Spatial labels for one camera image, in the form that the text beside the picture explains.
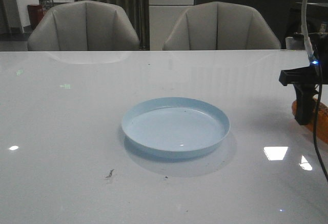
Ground dark side table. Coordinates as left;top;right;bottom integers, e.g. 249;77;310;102
284;3;327;50

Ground red trash bin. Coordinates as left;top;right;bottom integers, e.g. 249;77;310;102
27;4;44;29

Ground left grey upholstered chair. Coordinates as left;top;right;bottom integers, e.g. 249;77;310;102
27;0;139;51

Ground white cabinet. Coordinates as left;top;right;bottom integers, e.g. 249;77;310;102
149;0;194;51

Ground black cable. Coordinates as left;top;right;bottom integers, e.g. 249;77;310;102
312;62;328;184

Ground grey upholstered chair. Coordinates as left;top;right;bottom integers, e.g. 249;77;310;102
27;0;139;51
163;2;280;51

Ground light blue round plate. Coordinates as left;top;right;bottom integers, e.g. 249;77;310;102
121;97;230;159

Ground white cable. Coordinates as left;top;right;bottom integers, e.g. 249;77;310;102
301;0;315;58

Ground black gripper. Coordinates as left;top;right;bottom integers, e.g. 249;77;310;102
279;33;327;125

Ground right grey upholstered chair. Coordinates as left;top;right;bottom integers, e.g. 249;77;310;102
163;2;280;51

